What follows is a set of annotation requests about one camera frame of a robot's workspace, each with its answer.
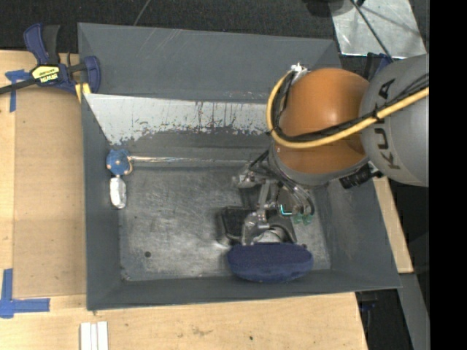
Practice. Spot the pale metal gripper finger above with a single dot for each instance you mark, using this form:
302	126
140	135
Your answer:
251	230
271	233

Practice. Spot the white plastic packet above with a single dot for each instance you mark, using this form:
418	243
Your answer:
117	192

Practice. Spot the blue disc with brass dots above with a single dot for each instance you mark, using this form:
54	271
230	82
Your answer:
117	160

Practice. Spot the grey metal bin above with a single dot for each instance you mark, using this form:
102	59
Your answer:
175	224

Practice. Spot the black glossy box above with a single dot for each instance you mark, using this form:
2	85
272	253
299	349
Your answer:
233	224

